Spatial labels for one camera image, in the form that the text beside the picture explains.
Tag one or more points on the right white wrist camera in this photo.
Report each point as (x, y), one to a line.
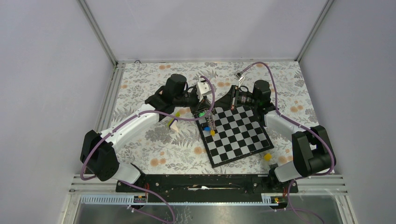
(240, 78)

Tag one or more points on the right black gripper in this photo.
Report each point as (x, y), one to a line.
(235, 90)

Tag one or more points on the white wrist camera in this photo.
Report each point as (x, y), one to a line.
(203, 90)
(240, 78)

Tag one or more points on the floral patterned table mat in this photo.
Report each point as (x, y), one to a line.
(159, 150)

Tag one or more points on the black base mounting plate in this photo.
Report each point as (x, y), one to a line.
(218, 186)

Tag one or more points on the white slotted cable duct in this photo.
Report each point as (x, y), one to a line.
(141, 199)

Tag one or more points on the black white chessboard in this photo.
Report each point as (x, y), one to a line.
(237, 135)

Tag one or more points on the small yellow cube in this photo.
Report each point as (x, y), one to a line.
(267, 157)

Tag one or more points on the green purple white toy bricks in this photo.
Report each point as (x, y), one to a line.
(172, 125)

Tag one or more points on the metal keyring disc with rings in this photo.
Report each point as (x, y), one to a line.
(210, 121)

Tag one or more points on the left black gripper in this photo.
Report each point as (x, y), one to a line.
(204, 103)

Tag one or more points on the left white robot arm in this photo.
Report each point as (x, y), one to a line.
(99, 150)

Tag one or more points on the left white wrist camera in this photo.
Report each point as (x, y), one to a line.
(203, 90)

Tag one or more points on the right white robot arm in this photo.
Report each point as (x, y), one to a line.
(311, 147)

